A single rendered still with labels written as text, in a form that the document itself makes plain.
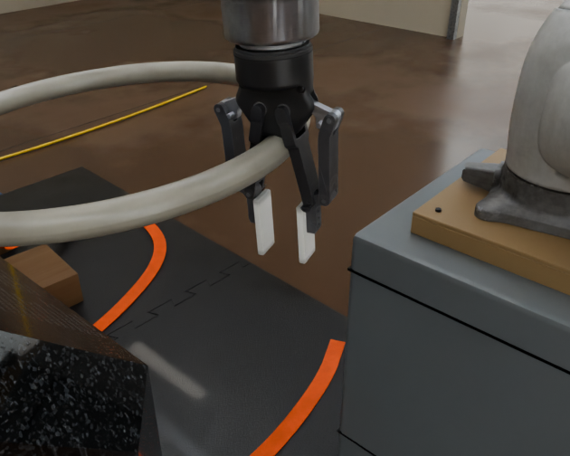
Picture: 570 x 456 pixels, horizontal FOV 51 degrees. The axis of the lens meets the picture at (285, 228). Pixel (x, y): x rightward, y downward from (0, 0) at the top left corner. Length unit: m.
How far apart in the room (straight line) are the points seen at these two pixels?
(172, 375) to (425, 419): 0.96
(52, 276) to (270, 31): 1.58
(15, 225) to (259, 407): 1.19
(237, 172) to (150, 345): 1.34
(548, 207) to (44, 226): 0.59
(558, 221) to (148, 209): 0.52
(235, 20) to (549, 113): 0.39
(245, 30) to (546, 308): 0.46
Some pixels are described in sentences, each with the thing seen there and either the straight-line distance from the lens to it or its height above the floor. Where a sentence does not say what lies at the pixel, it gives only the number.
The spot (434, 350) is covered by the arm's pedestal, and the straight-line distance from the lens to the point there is 0.85.
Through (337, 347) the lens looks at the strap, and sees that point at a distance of 1.81.
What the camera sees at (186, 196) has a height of 0.99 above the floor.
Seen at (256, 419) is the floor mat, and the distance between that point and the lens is 1.63.
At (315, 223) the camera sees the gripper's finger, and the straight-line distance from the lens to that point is 0.64.
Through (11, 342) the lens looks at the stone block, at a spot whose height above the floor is 0.77.
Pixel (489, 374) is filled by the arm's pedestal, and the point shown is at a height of 0.68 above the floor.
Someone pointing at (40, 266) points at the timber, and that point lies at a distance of 2.09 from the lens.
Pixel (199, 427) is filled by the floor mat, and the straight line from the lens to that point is 1.62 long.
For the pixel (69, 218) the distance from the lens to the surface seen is 0.53.
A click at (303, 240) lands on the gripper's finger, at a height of 0.89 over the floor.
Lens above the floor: 1.24
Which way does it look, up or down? 31 degrees down
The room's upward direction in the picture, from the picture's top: straight up
